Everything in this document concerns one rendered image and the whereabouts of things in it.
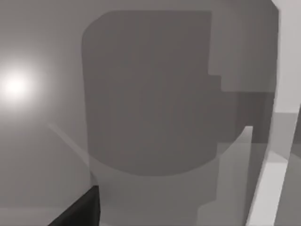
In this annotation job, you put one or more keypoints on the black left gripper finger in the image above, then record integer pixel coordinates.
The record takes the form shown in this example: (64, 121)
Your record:
(84, 210)

